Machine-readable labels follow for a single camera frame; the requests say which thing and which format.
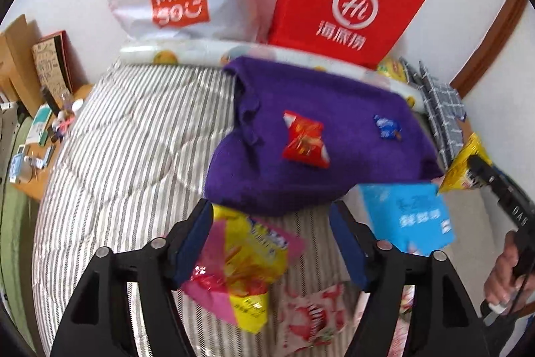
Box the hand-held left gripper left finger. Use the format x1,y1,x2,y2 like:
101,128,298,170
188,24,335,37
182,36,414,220
50,198,216,357

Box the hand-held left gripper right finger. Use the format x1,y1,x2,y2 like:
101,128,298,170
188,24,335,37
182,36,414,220
328,200,490,357

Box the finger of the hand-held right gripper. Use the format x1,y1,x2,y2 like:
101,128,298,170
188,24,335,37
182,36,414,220
466,154,502,194

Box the pink and yellow snack packet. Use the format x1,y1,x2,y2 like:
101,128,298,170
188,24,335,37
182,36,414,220
180,204,307,335

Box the pink strawberry snack packet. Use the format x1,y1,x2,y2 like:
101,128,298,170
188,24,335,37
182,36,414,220
276,284,348,357

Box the small blue packet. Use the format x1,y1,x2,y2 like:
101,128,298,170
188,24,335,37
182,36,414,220
373,114,404,141

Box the red snack packet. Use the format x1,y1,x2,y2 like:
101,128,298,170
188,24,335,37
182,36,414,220
282,110,332,168

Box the person's right hand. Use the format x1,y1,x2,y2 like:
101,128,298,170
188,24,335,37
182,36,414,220
485,231,528,317

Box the blue tissue pack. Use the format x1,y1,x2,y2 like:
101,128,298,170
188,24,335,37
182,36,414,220
358,181,455,257

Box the grey checked folded cloth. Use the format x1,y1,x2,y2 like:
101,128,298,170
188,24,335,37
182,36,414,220
399,56,469,166

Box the striped bed quilt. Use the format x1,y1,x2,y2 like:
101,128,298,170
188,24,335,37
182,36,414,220
31,64,494,357

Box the purple towel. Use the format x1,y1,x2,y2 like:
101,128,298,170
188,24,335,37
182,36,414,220
205,56,444,216

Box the green yellow chip bag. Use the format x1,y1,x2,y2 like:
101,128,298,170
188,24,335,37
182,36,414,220
376,56,409,84

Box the wooden nightstand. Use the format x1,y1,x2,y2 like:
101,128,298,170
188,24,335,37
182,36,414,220
8,83,95,203

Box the green blanket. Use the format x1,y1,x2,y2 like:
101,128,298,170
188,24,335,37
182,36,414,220
0,116,39,341

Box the rolled fruit-print mat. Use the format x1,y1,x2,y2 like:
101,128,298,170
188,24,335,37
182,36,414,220
119,39,424,112

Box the blue and white box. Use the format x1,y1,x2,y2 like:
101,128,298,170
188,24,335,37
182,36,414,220
10,154,26,179

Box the teal box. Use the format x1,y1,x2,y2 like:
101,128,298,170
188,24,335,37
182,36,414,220
26,106,54,145

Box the patterned notebook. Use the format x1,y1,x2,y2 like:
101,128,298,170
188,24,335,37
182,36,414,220
31,31,75,112

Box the wooden headboard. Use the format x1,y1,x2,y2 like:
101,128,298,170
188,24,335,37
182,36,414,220
0,14,42,118

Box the brown wooden door frame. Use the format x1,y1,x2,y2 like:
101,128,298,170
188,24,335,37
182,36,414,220
449,0,528,99

